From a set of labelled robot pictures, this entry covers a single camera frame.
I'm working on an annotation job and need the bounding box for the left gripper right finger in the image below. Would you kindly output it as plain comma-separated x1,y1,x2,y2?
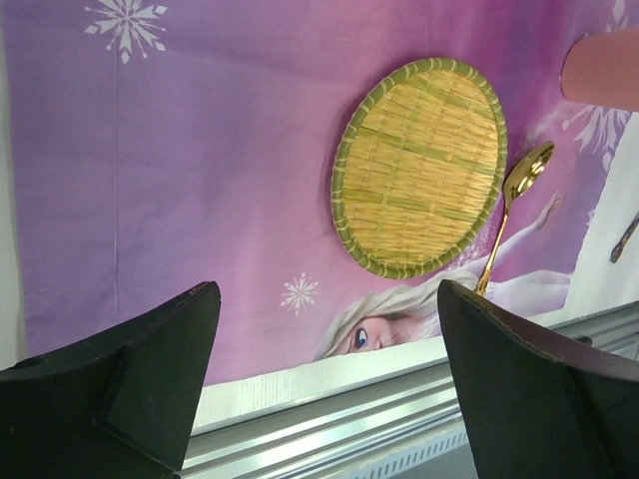
437,280,638,478

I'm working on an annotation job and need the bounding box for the aluminium mounting rail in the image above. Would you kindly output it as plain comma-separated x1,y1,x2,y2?
174,303,639,479

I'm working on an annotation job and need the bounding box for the purple Frozen placemat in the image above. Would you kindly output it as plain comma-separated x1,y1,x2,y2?
1,1,638,384

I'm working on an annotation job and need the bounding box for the gold fork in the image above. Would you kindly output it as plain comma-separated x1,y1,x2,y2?
473,140,556,298

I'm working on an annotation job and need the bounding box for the perforated grey cable duct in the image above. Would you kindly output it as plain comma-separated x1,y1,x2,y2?
321,427,478,478

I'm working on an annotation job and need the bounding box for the pink plastic cup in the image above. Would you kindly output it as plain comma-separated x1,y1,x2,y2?
560,27,638,112

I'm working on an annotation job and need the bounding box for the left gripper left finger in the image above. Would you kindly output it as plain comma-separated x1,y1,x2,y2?
1,281,221,478

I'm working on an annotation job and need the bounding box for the yellow round woven coaster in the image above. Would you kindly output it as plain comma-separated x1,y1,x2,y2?
330,57,508,279

